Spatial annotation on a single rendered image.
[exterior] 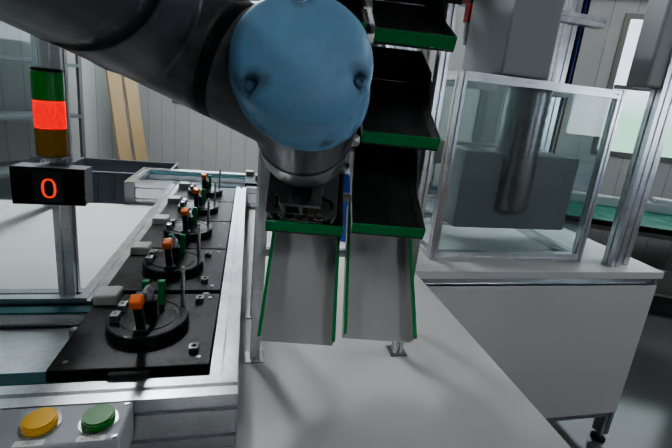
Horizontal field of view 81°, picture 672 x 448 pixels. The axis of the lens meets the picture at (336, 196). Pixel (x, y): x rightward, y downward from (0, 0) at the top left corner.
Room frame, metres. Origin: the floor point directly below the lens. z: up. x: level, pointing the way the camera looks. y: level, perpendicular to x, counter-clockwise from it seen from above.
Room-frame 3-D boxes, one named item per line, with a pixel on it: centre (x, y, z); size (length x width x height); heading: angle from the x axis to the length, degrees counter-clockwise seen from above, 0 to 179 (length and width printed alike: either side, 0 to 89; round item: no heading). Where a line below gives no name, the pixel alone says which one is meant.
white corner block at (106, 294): (0.73, 0.44, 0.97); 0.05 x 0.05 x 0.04; 13
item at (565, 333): (1.74, -0.76, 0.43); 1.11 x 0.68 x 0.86; 103
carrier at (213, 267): (0.90, 0.38, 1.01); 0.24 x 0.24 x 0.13; 13
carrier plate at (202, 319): (0.65, 0.32, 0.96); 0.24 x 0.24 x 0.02; 13
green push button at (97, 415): (0.44, 0.29, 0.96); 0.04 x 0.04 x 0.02
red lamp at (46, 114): (0.73, 0.54, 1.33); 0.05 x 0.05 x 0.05
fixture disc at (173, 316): (0.65, 0.32, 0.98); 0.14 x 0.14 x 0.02
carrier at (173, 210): (1.38, 0.50, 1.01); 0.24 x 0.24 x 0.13; 13
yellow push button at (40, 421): (0.43, 0.36, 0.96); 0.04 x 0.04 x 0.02
